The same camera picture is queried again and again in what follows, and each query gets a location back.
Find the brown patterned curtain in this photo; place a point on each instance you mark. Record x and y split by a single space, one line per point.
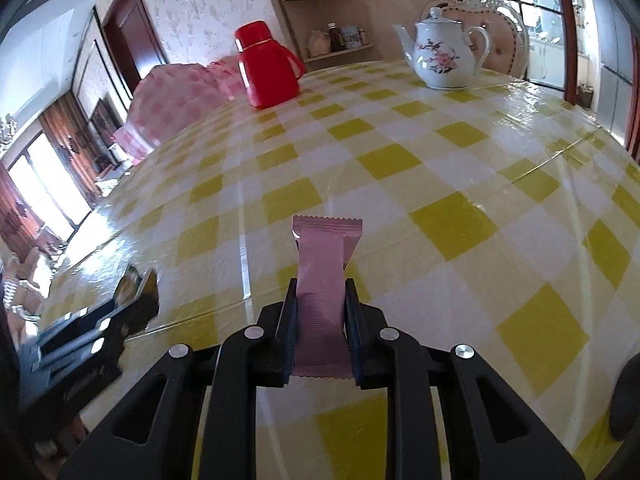
75 145

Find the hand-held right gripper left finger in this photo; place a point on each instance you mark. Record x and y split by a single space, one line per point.
289 340

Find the cream ornate sofa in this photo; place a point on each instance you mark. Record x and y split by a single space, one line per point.
25 285

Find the red thermos jug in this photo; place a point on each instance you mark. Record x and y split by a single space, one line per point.
265 70

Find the yellow checked tablecloth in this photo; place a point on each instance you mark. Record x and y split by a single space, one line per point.
450 185

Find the dark brown door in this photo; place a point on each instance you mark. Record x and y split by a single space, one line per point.
132 35

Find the ornate white chair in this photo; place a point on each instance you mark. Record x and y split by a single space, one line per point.
505 40

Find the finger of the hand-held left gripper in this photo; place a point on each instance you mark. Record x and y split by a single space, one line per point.
147 305

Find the pink snack packet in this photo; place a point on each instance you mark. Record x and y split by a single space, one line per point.
320 270

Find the grey refrigerator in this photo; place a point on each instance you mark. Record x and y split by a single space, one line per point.
617 70

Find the white floral teapot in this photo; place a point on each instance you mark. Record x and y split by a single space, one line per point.
442 55

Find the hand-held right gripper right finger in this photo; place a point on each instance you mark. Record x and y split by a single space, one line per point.
355 340

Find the brown glass bottle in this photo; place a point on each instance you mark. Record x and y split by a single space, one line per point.
335 37

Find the round printed tin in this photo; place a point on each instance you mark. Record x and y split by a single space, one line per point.
351 37

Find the wooden corner shelf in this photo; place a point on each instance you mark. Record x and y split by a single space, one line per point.
340 52

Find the pink checked cloth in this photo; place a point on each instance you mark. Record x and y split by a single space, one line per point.
170 100

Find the glass panel door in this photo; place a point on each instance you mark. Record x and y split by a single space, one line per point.
535 20

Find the flat screen television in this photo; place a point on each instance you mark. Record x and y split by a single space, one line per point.
106 117

